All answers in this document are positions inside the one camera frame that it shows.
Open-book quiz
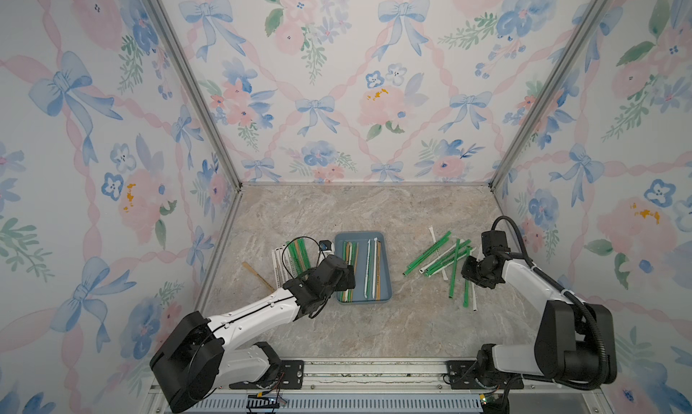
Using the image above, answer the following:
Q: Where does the blue plastic storage tray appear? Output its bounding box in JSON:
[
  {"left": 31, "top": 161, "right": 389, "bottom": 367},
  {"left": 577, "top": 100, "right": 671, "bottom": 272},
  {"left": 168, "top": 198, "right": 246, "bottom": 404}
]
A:
[{"left": 334, "top": 231, "right": 393, "bottom": 304}]

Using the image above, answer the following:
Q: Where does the aluminium mounting rail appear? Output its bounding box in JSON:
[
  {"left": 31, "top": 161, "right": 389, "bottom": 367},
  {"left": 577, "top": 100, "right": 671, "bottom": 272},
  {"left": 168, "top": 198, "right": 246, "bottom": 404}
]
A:
[{"left": 141, "top": 355, "right": 607, "bottom": 414}]

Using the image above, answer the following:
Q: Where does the black corrugated cable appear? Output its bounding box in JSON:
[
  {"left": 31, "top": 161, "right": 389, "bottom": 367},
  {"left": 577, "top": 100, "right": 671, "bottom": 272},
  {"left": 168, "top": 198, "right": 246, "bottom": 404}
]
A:
[{"left": 490, "top": 215, "right": 609, "bottom": 414}]

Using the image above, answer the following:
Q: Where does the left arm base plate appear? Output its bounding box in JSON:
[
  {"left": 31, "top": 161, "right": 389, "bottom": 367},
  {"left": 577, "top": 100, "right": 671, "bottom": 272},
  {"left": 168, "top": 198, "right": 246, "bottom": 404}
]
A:
[{"left": 228, "top": 360, "right": 305, "bottom": 391}]

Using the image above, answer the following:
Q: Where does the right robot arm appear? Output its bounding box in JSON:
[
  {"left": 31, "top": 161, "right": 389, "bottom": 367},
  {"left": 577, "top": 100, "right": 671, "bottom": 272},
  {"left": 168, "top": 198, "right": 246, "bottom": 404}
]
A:
[{"left": 461, "top": 254, "right": 618, "bottom": 391}]

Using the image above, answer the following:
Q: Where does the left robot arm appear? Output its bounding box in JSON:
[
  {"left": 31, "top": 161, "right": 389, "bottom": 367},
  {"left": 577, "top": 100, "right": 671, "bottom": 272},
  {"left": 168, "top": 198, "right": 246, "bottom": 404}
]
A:
[{"left": 150, "top": 255, "right": 355, "bottom": 413}]

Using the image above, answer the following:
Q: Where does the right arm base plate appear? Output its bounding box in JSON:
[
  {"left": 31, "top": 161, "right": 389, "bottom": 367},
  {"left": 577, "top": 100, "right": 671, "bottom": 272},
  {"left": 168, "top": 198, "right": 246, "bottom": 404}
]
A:
[{"left": 443, "top": 360, "right": 524, "bottom": 391}]

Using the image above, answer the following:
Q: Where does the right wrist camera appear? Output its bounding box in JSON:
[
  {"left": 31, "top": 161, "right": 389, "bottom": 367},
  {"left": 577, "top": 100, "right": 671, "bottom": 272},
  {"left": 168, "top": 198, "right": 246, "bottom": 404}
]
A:
[{"left": 481, "top": 230, "right": 511, "bottom": 257}]

